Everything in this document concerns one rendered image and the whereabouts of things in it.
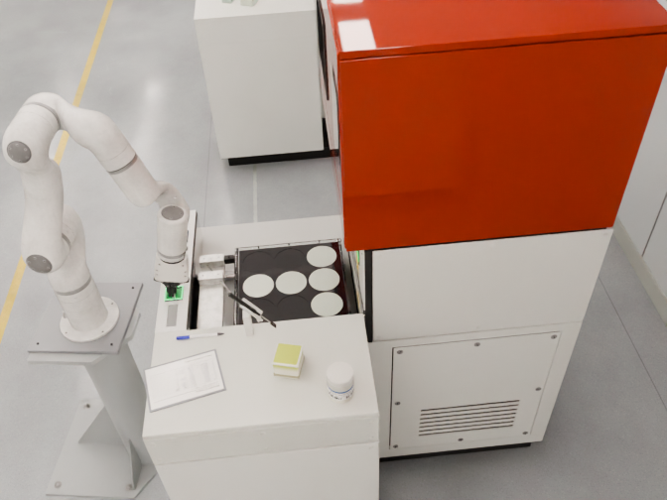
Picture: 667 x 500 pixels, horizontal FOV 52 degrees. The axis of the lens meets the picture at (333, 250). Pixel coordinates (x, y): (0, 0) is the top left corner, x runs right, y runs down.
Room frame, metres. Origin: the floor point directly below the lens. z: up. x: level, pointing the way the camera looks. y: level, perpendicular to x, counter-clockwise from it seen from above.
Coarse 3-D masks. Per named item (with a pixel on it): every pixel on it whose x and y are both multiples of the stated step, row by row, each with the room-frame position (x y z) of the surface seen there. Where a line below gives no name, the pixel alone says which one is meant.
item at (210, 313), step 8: (224, 264) 1.64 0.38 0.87; (200, 272) 1.60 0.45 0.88; (224, 272) 1.61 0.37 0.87; (224, 280) 1.57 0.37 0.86; (200, 288) 1.53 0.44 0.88; (208, 288) 1.53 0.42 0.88; (216, 288) 1.52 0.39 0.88; (224, 288) 1.54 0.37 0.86; (200, 296) 1.49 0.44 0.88; (208, 296) 1.49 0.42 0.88; (216, 296) 1.49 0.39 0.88; (200, 304) 1.46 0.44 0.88; (208, 304) 1.46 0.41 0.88; (216, 304) 1.45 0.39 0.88; (200, 312) 1.42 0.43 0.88; (208, 312) 1.42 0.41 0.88; (216, 312) 1.42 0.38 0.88; (200, 320) 1.39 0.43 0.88; (208, 320) 1.38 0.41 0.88; (216, 320) 1.38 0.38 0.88
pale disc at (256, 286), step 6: (252, 276) 1.55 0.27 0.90; (258, 276) 1.55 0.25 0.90; (264, 276) 1.55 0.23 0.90; (246, 282) 1.52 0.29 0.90; (252, 282) 1.52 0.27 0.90; (258, 282) 1.52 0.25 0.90; (264, 282) 1.52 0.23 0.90; (270, 282) 1.52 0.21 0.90; (246, 288) 1.50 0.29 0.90; (252, 288) 1.50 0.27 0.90; (258, 288) 1.49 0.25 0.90; (264, 288) 1.49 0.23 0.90; (270, 288) 1.49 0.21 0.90; (246, 294) 1.47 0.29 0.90; (252, 294) 1.47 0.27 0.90; (258, 294) 1.47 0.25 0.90; (264, 294) 1.47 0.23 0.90
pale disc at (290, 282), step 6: (282, 276) 1.54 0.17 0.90; (288, 276) 1.54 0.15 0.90; (294, 276) 1.54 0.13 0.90; (300, 276) 1.54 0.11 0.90; (276, 282) 1.52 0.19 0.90; (282, 282) 1.51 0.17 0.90; (288, 282) 1.51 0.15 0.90; (294, 282) 1.51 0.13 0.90; (300, 282) 1.51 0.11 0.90; (306, 282) 1.51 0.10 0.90; (282, 288) 1.49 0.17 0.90; (288, 288) 1.49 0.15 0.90; (294, 288) 1.49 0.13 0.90; (300, 288) 1.48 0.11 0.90
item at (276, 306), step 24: (240, 264) 1.61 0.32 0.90; (264, 264) 1.60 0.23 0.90; (288, 264) 1.60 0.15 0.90; (336, 264) 1.58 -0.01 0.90; (240, 288) 1.50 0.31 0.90; (312, 288) 1.48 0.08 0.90; (336, 288) 1.47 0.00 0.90; (240, 312) 1.39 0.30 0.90; (264, 312) 1.39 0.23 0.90; (288, 312) 1.38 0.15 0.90; (312, 312) 1.38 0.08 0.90
